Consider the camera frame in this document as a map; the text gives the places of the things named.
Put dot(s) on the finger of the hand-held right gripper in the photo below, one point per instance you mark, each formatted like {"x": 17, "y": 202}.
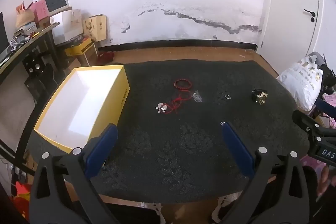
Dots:
{"x": 304, "y": 120}

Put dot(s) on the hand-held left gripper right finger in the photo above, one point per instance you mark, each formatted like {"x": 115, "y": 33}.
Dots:
{"x": 236, "y": 145}

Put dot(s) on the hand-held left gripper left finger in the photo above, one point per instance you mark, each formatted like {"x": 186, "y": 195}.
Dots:
{"x": 105, "y": 145}

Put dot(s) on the large yellow cardboard box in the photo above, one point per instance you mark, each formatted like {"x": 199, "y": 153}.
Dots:
{"x": 86, "y": 98}

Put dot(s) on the person's right hand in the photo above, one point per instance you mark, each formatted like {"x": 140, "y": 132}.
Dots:
{"x": 323, "y": 179}

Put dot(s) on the pink printed cloth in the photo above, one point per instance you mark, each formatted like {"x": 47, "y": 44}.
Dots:
{"x": 330, "y": 100}

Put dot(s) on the white printed plastic bag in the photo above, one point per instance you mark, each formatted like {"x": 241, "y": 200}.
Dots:
{"x": 299, "y": 79}

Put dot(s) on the dark patterned mat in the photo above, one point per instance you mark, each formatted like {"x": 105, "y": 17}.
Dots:
{"x": 162, "y": 140}

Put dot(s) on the white shoe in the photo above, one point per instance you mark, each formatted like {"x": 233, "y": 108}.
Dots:
{"x": 155, "y": 209}
{"x": 221, "y": 204}

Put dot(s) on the silver flower pendant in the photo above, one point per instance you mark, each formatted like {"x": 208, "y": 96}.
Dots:
{"x": 160, "y": 107}

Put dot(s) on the dark red cloth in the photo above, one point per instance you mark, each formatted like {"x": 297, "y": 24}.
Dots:
{"x": 105, "y": 56}

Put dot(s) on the brown cardboard box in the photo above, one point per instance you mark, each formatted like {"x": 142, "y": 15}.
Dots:
{"x": 89, "y": 56}

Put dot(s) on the red orange cloth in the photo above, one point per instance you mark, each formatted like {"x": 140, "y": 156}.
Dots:
{"x": 21, "y": 196}

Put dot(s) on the small yellow flat box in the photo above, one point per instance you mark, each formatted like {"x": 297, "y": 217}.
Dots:
{"x": 78, "y": 49}

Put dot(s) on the black speaker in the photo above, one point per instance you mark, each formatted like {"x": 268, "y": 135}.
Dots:
{"x": 34, "y": 65}

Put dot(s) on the white door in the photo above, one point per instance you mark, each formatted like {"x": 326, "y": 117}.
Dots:
{"x": 294, "y": 3}

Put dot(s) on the white cardboard box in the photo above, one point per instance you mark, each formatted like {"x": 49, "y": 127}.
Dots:
{"x": 67, "y": 27}

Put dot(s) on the black desk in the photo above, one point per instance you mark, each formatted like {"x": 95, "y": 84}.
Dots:
{"x": 31, "y": 43}

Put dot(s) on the pink box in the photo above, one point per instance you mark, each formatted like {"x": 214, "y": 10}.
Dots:
{"x": 39, "y": 10}

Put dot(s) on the brown paper bag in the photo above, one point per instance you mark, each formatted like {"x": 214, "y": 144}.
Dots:
{"x": 25, "y": 18}

